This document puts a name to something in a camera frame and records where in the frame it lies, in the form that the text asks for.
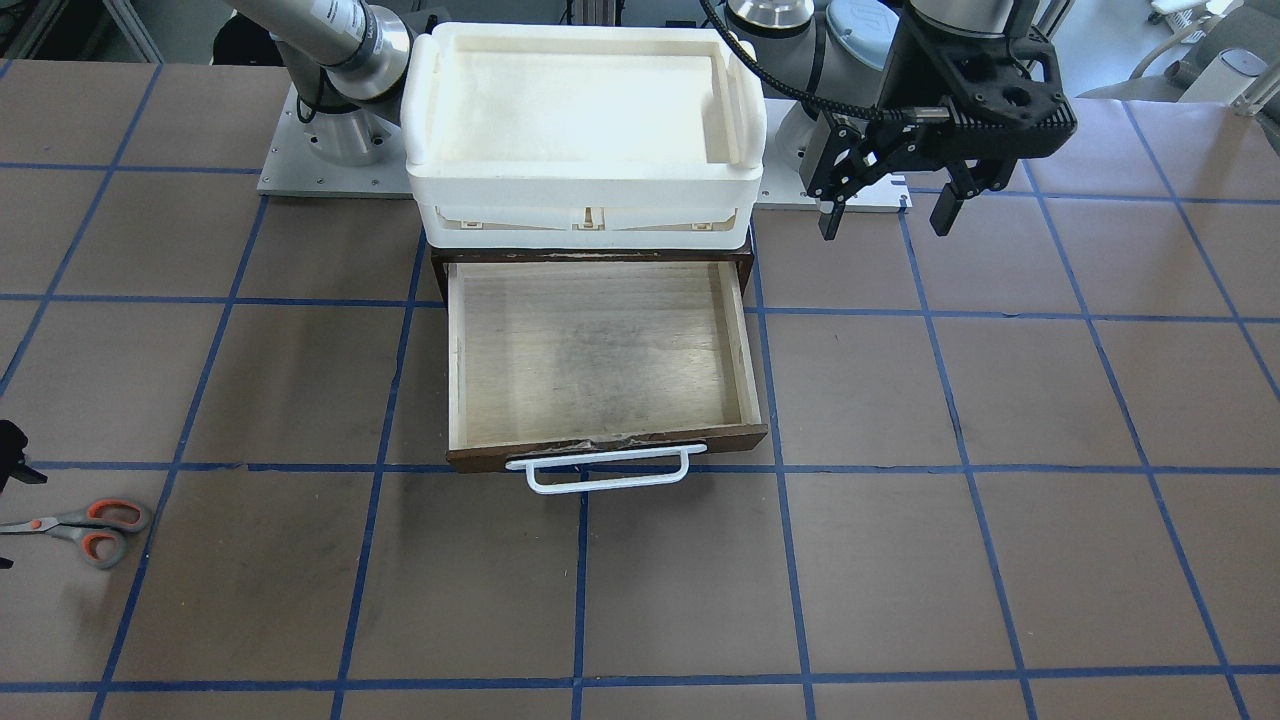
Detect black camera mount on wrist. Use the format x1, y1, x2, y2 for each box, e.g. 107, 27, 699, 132
878, 10, 1078, 165

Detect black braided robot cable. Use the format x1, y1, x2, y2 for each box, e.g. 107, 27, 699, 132
698, 0, 951, 126

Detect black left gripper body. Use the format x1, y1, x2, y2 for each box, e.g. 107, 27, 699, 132
805, 108, 1011, 201

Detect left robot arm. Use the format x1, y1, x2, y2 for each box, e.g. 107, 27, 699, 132
701, 1, 1076, 240

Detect grey metal base plate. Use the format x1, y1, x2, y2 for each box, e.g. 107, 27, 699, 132
257, 83, 913, 213

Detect white drawer handle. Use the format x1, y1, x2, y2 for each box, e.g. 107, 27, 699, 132
506, 442, 709, 496

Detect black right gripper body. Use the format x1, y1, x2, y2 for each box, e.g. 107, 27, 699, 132
0, 420, 49, 492

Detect open wooden drawer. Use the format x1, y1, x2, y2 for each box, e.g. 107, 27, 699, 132
445, 259, 768, 471

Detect grey orange handled scissors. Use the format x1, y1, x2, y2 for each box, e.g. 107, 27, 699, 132
1, 498, 154, 570

